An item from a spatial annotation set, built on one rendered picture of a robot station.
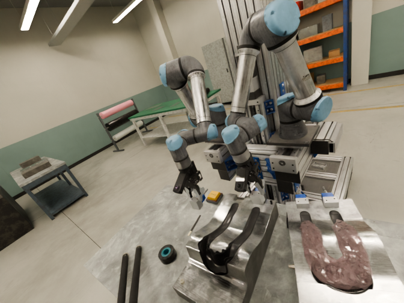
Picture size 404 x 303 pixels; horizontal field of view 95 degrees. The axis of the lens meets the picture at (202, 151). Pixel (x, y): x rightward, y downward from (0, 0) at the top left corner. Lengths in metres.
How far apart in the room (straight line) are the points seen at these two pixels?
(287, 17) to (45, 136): 6.74
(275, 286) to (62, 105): 6.97
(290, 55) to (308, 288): 0.77
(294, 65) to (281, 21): 0.17
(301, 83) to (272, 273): 0.75
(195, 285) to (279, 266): 0.32
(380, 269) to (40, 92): 7.21
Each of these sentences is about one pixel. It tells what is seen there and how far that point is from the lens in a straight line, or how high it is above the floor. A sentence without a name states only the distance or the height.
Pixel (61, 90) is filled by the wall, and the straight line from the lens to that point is 7.27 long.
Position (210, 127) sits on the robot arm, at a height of 1.28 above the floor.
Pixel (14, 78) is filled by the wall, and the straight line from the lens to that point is 7.15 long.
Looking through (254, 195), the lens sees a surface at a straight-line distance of 0.92.
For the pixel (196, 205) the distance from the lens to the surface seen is 0.99.
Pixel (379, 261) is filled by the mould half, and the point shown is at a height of 0.88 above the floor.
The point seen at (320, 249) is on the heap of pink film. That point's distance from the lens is 0.79.
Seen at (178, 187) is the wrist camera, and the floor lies 1.09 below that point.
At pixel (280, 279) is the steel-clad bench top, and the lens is 0.85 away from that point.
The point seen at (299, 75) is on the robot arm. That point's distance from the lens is 0.90.
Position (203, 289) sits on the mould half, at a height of 0.86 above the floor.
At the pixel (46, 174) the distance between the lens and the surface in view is 4.18.
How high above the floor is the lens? 1.55
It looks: 24 degrees down
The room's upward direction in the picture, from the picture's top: 20 degrees counter-clockwise
